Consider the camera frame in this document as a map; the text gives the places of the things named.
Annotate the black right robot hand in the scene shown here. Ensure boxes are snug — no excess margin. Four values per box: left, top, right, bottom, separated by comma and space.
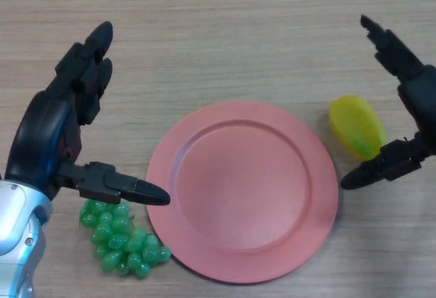
340, 14, 436, 191

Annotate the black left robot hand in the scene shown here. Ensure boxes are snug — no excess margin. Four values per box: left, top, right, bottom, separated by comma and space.
5, 20, 171, 207

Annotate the yellow starfruit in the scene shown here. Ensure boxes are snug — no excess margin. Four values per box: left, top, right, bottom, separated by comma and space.
328, 95, 388, 162

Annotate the pink round plate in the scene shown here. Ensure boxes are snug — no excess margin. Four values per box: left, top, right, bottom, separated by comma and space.
145, 100, 340, 284

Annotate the green grape bunch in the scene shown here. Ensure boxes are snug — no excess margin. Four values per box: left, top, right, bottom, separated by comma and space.
78, 198, 172, 280

